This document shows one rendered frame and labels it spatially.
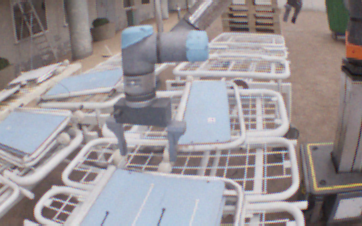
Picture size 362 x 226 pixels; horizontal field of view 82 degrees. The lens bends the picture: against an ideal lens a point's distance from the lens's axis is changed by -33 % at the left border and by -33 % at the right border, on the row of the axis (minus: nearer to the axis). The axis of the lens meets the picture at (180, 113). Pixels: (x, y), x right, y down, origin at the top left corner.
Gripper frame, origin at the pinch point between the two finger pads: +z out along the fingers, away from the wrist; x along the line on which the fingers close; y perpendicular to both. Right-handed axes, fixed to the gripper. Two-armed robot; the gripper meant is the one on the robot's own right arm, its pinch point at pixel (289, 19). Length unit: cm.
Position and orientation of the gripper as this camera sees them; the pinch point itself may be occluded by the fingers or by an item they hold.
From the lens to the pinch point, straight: 148.6
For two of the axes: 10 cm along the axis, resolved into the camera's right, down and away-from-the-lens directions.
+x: 7.1, -2.4, 6.6
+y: 6.6, 5.6, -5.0
